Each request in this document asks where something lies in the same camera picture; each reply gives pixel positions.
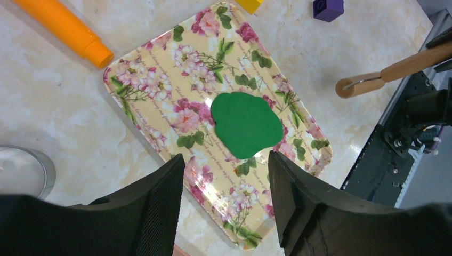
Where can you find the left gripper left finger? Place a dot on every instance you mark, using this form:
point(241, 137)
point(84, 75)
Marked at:
point(139, 219)

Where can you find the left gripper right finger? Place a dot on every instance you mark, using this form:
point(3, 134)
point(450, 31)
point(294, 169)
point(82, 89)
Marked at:
point(314, 218)

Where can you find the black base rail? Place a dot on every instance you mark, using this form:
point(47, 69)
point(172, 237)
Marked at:
point(380, 175)

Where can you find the orange toy microphone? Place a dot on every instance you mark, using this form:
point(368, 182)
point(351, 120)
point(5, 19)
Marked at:
point(69, 29)

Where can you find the floral cutting board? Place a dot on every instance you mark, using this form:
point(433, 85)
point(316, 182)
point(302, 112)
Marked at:
point(166, 88)

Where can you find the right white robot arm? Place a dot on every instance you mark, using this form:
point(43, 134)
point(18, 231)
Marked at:
point(414, 116)

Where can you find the colourful toy block stack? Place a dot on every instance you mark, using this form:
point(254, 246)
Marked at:
point(250, 6)

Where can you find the wooden double-ended roller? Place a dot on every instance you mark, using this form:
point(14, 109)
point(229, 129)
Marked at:
point(361, 84)

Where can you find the round metal cutter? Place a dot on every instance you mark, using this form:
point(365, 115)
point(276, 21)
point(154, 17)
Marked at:
point(26, 171)

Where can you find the purple cube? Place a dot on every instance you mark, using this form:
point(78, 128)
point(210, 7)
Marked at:
point(327, 10)

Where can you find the green dough disc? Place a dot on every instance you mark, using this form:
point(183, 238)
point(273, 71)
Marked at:
point(245, 124)

